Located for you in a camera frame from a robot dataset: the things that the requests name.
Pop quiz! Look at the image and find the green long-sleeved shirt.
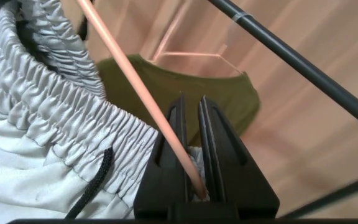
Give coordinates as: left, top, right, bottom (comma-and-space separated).
95, 54, 262, 147

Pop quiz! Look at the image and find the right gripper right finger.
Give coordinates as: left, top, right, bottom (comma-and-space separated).
197, 95, 281, 218

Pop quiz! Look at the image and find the beige curtain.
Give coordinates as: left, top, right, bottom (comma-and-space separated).
59, 0, 358, 218

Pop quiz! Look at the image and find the pink clothes hanger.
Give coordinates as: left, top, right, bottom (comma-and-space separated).
75, 0, 208, 200
147, 0, 246, 76

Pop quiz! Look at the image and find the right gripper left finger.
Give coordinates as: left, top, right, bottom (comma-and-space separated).
134, 95, 195, 218

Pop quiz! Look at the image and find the black clothes rack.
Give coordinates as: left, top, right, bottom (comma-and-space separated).
208, 0, 358, 219

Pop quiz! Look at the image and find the pale grey garment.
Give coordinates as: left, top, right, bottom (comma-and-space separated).
0, 0, 211, 220

